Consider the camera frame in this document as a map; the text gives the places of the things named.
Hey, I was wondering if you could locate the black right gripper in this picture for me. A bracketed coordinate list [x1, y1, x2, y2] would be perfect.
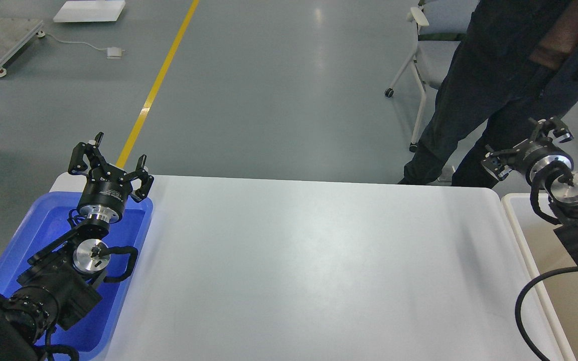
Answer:
[480, 116, 573, 185]

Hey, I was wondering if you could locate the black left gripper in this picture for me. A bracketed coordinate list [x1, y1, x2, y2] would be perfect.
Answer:
[67, 132, 155, 224]

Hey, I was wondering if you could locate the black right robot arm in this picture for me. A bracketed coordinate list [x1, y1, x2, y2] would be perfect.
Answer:
[481, 117, 578, 360]

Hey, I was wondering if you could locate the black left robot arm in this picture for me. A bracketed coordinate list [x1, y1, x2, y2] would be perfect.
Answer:
[0, 132, 154, 360]

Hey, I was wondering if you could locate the blue plastic bin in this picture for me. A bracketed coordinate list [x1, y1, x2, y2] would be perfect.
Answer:
[0, 192, 153, 360]

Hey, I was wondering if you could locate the person in dark clothes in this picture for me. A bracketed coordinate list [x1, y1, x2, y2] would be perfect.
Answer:
[400, 1, 578, 188]

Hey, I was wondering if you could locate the white grey office chair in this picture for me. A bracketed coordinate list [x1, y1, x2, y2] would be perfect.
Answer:
[384, 1, 479, 152]

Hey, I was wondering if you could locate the white plastic bin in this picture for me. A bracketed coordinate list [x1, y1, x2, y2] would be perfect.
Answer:
[502, 194, 578, 360]

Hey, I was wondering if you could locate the white flat board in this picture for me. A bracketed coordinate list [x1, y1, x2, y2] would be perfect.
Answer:
[53, 1, 126, 23]

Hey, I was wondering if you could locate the metal wheeled platform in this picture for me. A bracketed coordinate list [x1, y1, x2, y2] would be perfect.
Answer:
[0, 18, 45, 78]

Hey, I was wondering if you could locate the white power adapter with cable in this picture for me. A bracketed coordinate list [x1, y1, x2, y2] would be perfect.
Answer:
[37, 31, 125, 60]

